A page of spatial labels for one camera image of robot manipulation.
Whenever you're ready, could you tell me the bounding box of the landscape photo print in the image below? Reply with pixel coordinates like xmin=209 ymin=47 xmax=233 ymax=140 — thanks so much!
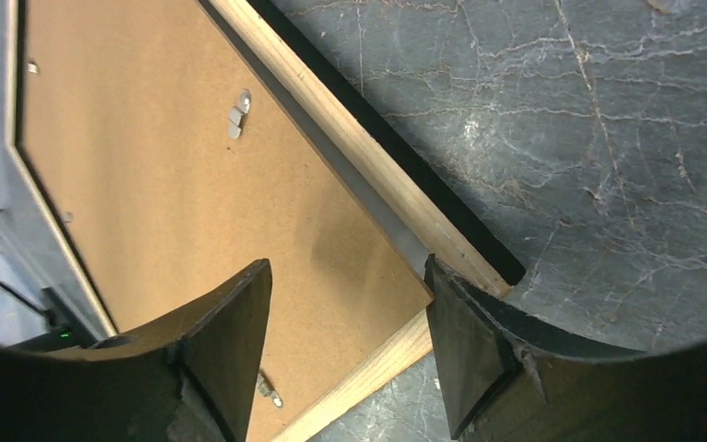
xmin=210 ymin=2 xmax=429 ymax=279

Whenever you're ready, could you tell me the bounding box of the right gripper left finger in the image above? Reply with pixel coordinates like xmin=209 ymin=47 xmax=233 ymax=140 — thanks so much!
xmin=0 ymin=259 xmax=272 ymax=441

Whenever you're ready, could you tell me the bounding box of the brown cardboard backing board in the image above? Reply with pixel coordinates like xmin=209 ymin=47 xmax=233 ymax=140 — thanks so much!
xmin=23 ymin=1 xmax=431 ymax=441

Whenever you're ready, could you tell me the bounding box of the wooden picture frame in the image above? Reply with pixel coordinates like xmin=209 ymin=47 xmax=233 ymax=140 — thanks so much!
xmin=5 ymin=1 xmax=516 ymax=441

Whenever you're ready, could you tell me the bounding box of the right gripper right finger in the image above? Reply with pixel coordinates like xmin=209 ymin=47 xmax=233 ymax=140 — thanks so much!
xmin=425 ymin=256 xmax=707 ymax=441

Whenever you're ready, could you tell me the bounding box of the silver turn clip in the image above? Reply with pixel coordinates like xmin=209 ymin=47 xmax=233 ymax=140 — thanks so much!
xmin=227 ymin=89 xmax=252 ymax=139

